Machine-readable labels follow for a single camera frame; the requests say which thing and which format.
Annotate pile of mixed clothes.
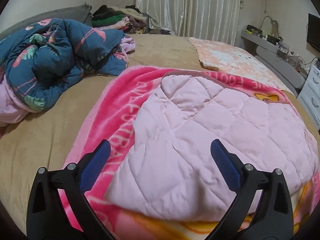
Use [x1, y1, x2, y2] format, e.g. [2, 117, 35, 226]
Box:
[91, 5, 172, 36]

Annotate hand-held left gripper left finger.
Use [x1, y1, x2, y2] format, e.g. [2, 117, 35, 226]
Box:
[26, 140, 115, 240]

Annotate black television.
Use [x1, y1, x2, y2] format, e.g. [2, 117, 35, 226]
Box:
[306, 12, 320, 54]

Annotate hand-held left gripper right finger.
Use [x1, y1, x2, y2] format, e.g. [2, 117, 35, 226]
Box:
[206, 139, 294, 240]

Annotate peach patterned blanket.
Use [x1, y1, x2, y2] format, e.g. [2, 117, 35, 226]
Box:
[187, 36, 295, 95]

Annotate pink printed fleece blanket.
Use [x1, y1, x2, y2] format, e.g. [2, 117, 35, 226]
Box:
[59, 65, 317, 240]

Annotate gooseneck desk lamp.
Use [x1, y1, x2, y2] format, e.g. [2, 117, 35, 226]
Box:
[260, 16, 279, 37]

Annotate white pleated curtain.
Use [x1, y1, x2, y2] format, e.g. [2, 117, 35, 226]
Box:
[135, 0, 244, 47]

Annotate blue floral duvet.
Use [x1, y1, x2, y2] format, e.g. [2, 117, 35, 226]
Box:
[0, 17, 137, 128]

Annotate white drawer cabinet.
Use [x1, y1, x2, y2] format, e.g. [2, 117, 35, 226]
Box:
[297, 65, 320, 130]

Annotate pink quilted jacket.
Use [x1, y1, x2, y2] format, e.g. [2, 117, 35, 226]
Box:
[106, 71, 317, 222]

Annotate grey pillow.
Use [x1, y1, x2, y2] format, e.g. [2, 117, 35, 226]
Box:
[0, 2, 93, 40]

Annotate clutter of small shelf items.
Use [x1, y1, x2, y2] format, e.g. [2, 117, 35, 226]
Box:
[246, 24, 320, 73]

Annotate grey headboard shelf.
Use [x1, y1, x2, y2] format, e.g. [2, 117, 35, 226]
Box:
[241, 29, 307, 98]

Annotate bed with tan sheet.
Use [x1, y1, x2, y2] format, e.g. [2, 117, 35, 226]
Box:
[0, 34, 300, 240]

